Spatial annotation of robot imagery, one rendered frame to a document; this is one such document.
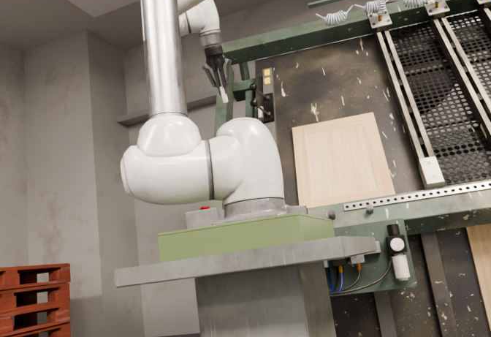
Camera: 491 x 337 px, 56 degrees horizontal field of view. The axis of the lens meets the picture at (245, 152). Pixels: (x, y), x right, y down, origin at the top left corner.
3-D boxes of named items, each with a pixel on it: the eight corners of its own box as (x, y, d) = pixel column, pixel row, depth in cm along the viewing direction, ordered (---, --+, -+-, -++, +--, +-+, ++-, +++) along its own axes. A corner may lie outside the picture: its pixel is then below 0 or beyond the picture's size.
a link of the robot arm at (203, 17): (220, 30, 196) (189, 37, 194) (210, -7, 193) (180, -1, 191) (223, 27, 185) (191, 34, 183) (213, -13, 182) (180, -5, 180)
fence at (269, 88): (269, 220, 188) (267, 215, 185) (264, 74, 252) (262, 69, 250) (281, 218, 187) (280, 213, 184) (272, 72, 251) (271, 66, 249)
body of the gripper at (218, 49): (224, 43, 193) (229, 65, 195) (205, 47, 195) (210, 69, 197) (219, 43, 186) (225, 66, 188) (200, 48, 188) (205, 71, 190)
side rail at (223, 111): (215, 237, 197) (207, 223, 189) (224, 76, 272) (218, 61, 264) (229, 235, 196) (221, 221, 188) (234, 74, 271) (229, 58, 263)
